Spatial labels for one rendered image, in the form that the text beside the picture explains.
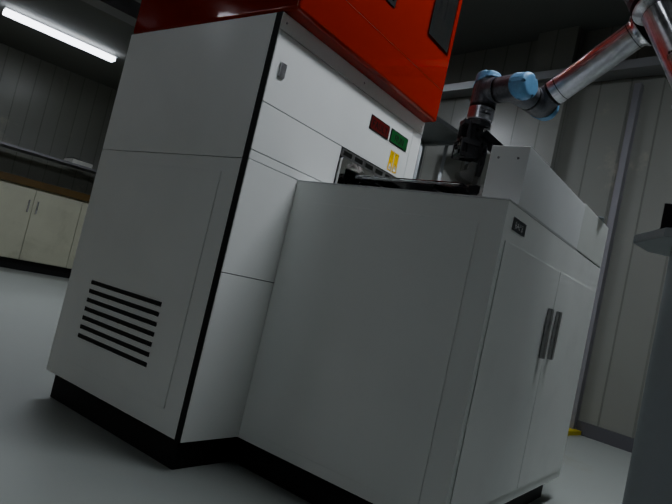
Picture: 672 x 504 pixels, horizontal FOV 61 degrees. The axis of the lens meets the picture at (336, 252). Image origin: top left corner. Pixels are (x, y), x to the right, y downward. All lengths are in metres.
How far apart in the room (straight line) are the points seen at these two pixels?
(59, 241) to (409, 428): 5.71
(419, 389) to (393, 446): 0.15
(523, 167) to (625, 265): 2.60
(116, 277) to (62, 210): 4.91
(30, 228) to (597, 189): 5.29
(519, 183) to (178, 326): 0.93
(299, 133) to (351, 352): 0.63
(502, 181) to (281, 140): 0.60
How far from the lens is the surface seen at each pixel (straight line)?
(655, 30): 1.56
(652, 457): 1.43
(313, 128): 1.69
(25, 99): 9.06
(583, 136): 4.31
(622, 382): 3.88
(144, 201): 1.80
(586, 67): 1.78
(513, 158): 1.41
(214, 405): 1.59
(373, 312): 1.41
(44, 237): 6.69
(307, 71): 1.68
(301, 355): 1.53
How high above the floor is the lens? 0.54
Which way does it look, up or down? 3 degrees up
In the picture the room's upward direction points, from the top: 13 degrees clockwise
